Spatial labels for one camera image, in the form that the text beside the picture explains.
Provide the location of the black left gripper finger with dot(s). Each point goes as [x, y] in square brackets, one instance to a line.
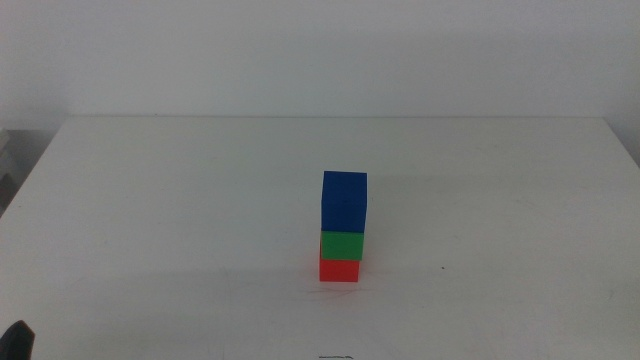
[17, 342]

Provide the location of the blue cube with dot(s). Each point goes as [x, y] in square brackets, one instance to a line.
[344, 202]

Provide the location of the red cube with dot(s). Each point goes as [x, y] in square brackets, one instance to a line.
[339, 271]

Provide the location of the green cube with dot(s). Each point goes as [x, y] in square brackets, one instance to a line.
[342, 246]

